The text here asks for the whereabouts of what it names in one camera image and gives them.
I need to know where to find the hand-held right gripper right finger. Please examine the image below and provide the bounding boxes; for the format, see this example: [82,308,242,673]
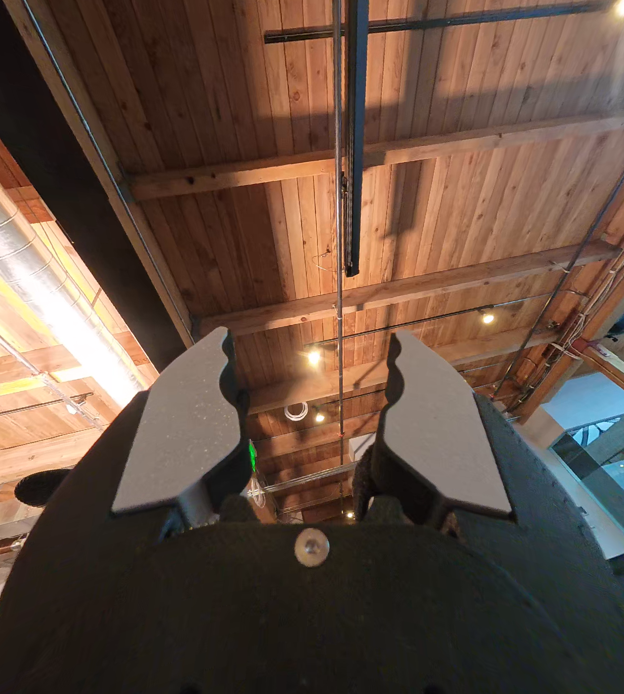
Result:
[369,330,514,527]

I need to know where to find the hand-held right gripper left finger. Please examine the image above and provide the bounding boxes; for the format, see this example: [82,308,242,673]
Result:
[110,326,254,527]

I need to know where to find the black round speaker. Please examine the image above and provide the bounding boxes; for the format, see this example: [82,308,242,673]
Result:
[14,468,70,506]

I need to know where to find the glass railing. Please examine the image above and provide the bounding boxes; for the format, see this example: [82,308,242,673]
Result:
[549,409,624,573]

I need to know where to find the metal conduit pipe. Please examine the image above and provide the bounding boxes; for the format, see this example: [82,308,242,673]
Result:
[331,0,346,468]

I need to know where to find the black light track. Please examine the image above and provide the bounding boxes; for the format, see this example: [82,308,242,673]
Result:
[343,0,371,278]

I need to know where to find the silver air duct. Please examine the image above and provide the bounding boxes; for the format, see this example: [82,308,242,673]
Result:
[0,136,152,407]

